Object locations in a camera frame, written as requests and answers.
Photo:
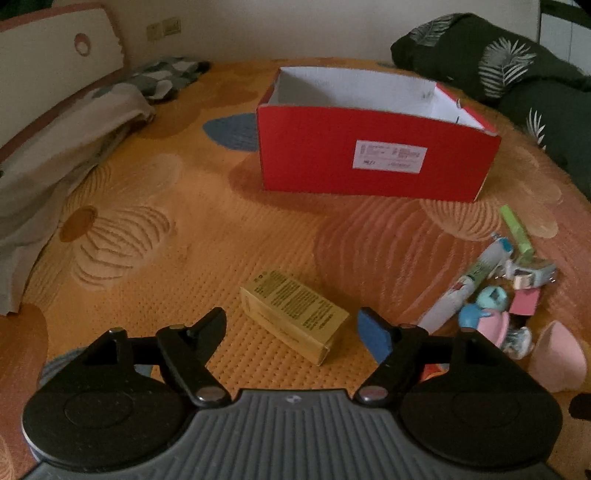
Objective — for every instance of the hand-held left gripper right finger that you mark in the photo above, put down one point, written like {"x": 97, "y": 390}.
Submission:
{"x": 374, "y": 334}

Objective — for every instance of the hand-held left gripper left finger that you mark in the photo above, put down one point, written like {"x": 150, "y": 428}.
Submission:
{"x": 208, "y": 330}

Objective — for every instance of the small yellow carton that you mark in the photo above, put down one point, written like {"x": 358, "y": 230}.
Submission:
{"x": 295, "y": 309}

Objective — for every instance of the white printed tube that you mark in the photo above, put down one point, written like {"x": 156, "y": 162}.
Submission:
{"x": 461, "y": 286}

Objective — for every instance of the pink eraser block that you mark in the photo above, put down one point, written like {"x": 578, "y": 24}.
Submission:
{"x": 524, "y": 302}

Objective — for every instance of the white charger plug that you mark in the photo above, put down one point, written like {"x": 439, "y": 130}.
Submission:
{"x": 531, "y": 272}

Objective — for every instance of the green marker pen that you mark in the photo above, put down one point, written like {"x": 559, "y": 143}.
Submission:
{"x": 517, "y": 230}

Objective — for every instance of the pink cone-shaped sponge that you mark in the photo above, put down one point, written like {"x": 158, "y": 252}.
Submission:
{"x": 556, "y": 360}

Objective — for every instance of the red cardboard shoe box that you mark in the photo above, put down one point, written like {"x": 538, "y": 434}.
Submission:
{"x": 304, "y": 157}

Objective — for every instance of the beige folded blanket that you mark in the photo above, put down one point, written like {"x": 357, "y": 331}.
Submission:
{"x": 37, "y": 175}

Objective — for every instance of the checkered cloth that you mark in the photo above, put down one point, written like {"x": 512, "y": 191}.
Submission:
{"x": 161, "y": 76}

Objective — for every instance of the dark leaf-print duvet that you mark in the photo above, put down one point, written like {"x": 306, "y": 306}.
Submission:
{"x": 461, "y": 46}

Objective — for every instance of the white and pink headboard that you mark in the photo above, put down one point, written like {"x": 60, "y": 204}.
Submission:
{"x": 41, "y": 60}

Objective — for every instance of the beige wall socket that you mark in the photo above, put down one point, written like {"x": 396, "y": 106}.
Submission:
{"x": 172, "y": 26}

